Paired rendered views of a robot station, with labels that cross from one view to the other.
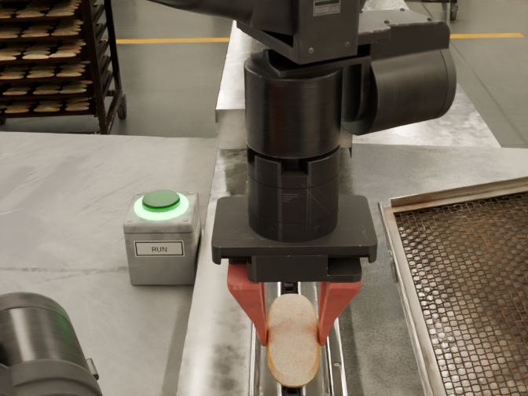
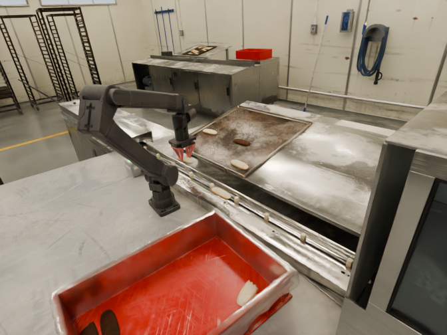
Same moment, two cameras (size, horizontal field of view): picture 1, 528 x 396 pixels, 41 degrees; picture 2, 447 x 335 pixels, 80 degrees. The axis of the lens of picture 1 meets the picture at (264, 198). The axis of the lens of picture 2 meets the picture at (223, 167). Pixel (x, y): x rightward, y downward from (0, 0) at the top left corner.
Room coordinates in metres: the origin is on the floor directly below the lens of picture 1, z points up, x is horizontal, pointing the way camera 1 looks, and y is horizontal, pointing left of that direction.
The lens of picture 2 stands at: (-0.48, 0.56, 1.44)
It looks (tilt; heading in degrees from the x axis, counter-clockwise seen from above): 29 degrees down; 318
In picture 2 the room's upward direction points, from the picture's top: 4 degrees counter-clockwise
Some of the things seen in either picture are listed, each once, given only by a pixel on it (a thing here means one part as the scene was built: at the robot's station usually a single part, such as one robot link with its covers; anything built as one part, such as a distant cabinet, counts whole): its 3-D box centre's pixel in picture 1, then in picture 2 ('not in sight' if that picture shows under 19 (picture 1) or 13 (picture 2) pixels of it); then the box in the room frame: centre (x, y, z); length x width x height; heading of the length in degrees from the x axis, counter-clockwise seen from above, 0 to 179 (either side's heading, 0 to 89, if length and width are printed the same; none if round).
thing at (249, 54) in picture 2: not in sight; (253, 54); (2.62, -3.13, 0.93); 0.51 x 0.36 x 0.13; 3
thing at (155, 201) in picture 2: not in sight; (162, 197); (0.31, 0.16, 0.86); 0.12 x 0.09 x 0.08; 172
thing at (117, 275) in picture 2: not in sight; (177, 295); (-0.09, 0.38, 0.87); 0.49 x 0.34 x 0.10; 83
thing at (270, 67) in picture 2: not in sight; (253, 84); (2.62, -3.13, 0.44); 0.70 x 0.55 x 0.87; 179
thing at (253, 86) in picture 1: (302, 100); (180, 119); (0.40, -0.02, 1.10); 0.07 x 0.06 x 0.07; 115
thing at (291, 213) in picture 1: (292, 194); (181, 134); (0.39, -0.02, 1.04); 0.10 x 0.07 x 0.07; 89
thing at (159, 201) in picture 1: (161, 204); not in sight; (0.64, 0.11, 0.90); 0.04 x 0.04 x 0.02
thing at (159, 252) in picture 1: (168, 251); (136, 169); (0.64, 0.10, 0.84); 0.08 x 0.08 x 0.11; 89
